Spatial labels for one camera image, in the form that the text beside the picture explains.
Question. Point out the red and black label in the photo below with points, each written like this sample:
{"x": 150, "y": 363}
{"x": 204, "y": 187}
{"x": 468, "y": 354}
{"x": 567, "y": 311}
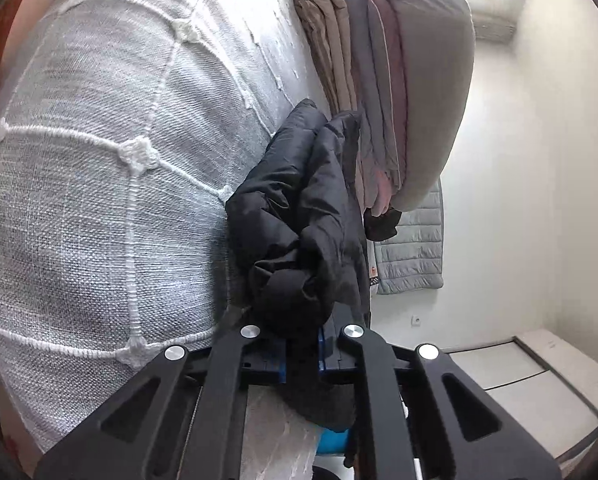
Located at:
{"x": 372, "y": 272}

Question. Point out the grey folded duvet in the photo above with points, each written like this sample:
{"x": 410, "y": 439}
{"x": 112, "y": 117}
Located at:
{"x": 429, "y": 85}

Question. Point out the black quilted puffer jacket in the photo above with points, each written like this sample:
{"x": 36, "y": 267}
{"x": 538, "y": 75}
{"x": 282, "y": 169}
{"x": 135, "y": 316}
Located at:
{"x": 309, "y": 200}

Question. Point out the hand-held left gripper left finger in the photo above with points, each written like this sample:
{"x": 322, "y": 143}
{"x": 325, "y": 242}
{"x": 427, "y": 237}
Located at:
{"x": 281, "y": 360}

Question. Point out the blue plastic stool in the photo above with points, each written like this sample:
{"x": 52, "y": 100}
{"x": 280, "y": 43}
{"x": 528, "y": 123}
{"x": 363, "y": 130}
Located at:
{"x": 334, "y": 442}

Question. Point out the grey padded headboard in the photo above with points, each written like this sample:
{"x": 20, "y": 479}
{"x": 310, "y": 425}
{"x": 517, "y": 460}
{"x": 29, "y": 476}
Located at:
{"x": 414, "y": 250}

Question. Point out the white low cabinet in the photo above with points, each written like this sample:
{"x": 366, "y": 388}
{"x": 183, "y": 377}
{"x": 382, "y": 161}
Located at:
{"x": 529, "y": 385}

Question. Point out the small black jacket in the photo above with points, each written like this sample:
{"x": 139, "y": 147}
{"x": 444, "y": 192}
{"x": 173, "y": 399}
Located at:
{"x": 381, "y": 225}

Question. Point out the stack of folded blankets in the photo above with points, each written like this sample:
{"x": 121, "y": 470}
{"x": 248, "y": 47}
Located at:
{"x": 339, "y": 60}

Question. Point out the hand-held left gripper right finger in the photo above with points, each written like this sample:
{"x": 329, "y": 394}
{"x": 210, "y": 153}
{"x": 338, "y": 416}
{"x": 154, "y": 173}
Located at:
{"x": 323, "y": 355}

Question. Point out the white wall socket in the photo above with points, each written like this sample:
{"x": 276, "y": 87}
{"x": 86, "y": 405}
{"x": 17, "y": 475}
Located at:
{"x": 415, "y": 320}

